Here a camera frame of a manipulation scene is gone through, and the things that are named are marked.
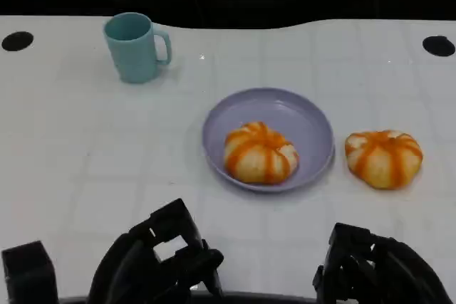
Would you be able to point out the pale green mug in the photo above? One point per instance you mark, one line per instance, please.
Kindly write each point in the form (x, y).
(133, 58)

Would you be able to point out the lilac plate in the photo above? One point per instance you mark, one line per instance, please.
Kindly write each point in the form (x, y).
(285, 111)

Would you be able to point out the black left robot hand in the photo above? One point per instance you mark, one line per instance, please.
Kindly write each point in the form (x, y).
(135, 268)

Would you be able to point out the orange and white bread roll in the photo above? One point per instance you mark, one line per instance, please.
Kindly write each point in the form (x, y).
(384, 159)
(260, 154)

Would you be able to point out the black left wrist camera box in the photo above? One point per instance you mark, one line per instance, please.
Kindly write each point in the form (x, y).
(30, 273)

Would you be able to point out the black round table grommet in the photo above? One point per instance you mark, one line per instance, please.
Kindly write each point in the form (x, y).
(439, 46)
(17, 41)

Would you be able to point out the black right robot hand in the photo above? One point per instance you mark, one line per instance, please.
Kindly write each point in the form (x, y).
(384, 272)

